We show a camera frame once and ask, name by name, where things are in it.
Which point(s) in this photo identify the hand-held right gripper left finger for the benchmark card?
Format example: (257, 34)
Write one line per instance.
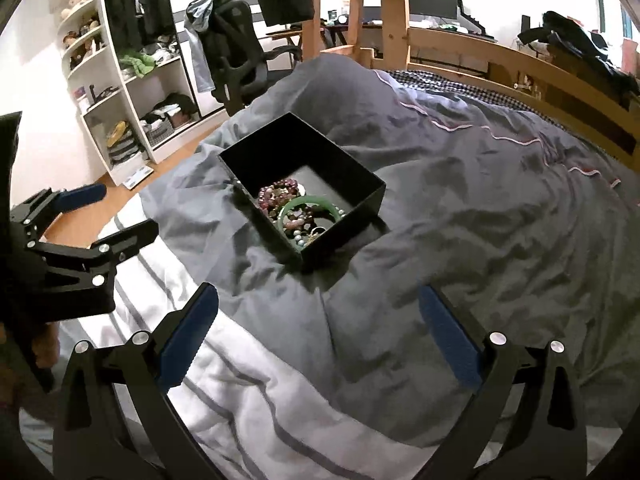
(187, 335)

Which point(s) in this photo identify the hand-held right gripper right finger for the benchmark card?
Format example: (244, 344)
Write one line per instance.
(450, 340)

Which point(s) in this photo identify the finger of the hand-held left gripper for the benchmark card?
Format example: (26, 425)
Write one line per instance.
(135, 232)
(85, 194)

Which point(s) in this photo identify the black square box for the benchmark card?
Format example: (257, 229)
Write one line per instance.
(340, 230)

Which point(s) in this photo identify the green jade bangle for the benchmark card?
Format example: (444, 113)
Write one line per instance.
(300, 202)

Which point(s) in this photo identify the person's left hand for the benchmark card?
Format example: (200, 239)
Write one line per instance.
(46, 352)

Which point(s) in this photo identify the white shelf wardrobe unit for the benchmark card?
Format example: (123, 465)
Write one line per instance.
(112, 110)

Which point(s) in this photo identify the white grey striped blanket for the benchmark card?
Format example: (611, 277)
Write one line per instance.
(250, 410)

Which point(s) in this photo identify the grey duvet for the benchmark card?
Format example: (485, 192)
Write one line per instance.
(475, 210)

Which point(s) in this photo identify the green cloth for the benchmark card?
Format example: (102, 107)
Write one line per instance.
(140, 64)

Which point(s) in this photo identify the hanging dark wardrobe clothes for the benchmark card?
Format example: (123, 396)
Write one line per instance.
(135, 10)

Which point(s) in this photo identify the beige teddy bear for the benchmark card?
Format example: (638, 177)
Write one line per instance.
(77, 0)

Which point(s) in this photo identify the denim jacket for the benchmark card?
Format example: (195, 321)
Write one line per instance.
(200, 35)

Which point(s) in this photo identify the black office chair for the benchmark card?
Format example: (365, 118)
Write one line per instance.
(240, 60)

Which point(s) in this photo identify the checkered bed sheet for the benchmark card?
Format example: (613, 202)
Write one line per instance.
(450, 82)

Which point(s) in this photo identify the wooden ladder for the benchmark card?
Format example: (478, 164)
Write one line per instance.
(311, 35)

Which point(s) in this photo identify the pile of dark clothes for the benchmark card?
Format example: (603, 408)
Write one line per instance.
(575, 35)

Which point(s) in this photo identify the wooden bed frame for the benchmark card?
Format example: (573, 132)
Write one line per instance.
(450, 42)

